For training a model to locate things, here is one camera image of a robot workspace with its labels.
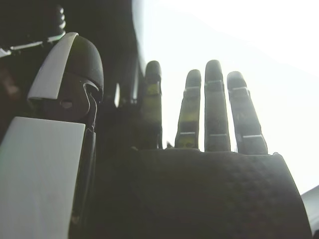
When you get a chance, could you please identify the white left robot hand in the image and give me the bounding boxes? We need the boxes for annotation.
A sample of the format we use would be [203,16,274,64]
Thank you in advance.
[0,32,312,239]

